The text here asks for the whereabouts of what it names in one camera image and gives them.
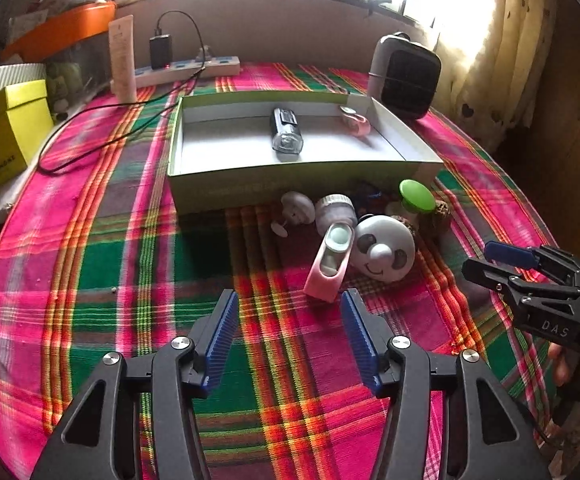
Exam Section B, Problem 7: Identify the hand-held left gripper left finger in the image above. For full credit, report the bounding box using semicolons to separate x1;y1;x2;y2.
30;289;241;480

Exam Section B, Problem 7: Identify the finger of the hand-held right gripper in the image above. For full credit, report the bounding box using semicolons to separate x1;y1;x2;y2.
462;258;580;307
484;241;580;287

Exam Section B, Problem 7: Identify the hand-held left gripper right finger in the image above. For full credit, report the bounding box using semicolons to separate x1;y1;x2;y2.
340;287;553;480

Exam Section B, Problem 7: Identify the pink case with white lid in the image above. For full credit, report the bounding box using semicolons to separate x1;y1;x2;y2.
304;221;355;303

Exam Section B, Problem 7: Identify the brown walnut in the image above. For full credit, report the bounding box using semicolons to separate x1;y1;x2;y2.
395;214;419;241
432;200;453;229

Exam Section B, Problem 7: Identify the white panda face toy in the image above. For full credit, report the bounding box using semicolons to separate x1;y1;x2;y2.
351;215;417;282

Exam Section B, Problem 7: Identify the green mushroom-shaped toy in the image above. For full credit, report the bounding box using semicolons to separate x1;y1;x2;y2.
389;180;436;221

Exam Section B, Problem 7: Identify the white mushroom-shaped toy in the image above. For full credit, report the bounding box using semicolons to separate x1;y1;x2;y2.
271;191;315;237

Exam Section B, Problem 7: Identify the white and green cardboard tray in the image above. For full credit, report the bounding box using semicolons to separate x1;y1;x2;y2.
167;91;444;213

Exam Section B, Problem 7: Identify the person's right hand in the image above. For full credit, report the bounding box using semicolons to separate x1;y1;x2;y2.
548;339;580;403

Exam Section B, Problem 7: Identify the white round jar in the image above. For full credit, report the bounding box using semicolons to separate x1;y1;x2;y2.
316;195;357;233

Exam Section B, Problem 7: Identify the pink case with grey lid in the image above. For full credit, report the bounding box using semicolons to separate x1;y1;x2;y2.
339;105;372;137

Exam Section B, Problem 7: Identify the grey desktop heater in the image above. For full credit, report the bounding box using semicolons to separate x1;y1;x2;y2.
367;32;442;121

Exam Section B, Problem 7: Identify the black rectangular device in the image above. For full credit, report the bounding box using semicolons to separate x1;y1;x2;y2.
268;106;305;162

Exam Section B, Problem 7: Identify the cream curtain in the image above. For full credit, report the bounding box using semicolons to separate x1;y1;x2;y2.
435;0;561;133

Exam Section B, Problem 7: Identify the white power strip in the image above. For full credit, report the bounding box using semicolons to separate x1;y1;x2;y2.
132;56;241;88

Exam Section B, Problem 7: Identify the yellow cardboard box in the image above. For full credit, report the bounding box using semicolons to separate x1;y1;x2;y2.
0;79;55;207

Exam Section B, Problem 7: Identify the cream cosmetic tube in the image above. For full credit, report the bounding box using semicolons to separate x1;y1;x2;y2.
109;16;137;103

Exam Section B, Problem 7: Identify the clear plastic container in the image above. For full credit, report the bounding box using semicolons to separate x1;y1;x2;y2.
45;35;113;111

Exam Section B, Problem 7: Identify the green striped box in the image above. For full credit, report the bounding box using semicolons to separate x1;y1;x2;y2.
0;63;47;96

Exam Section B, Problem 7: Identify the orange lid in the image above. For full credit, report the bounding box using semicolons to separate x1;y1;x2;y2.
0;1;117;63

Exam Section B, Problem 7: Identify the black charger with cable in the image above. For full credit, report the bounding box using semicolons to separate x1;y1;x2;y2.
37;10;205;176

